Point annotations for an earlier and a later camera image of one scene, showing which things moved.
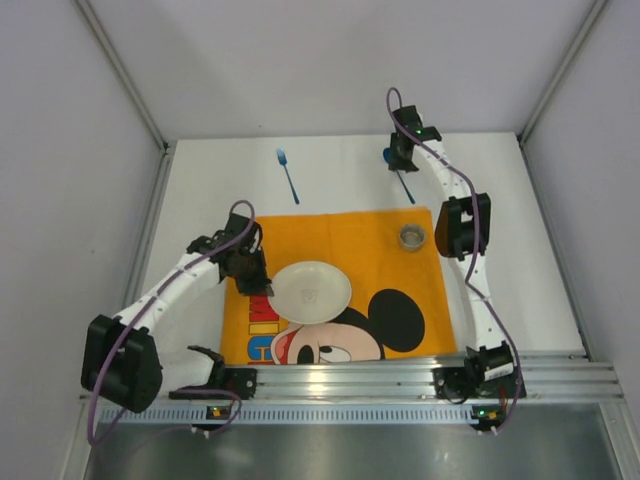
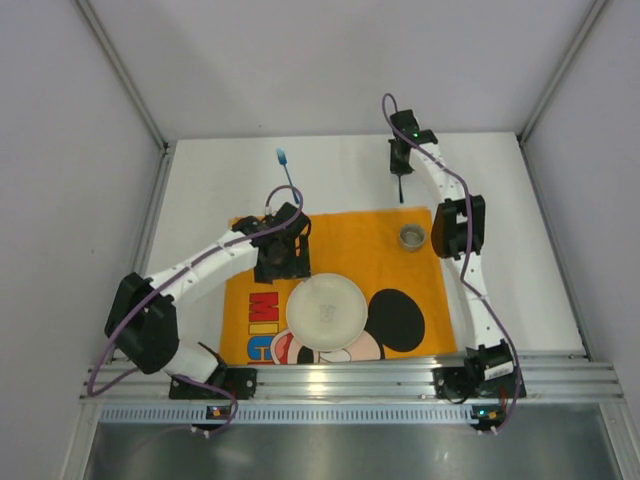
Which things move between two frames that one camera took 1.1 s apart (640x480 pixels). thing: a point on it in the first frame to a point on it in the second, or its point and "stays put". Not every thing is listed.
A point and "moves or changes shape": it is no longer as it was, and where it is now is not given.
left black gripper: [252, 286] to [282, 270]
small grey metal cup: [412, 237] stays put
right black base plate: [451, 383] stays put
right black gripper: [400, 161] stays put
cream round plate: [309, 292] moves or changes shape
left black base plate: [243, 382] stays put
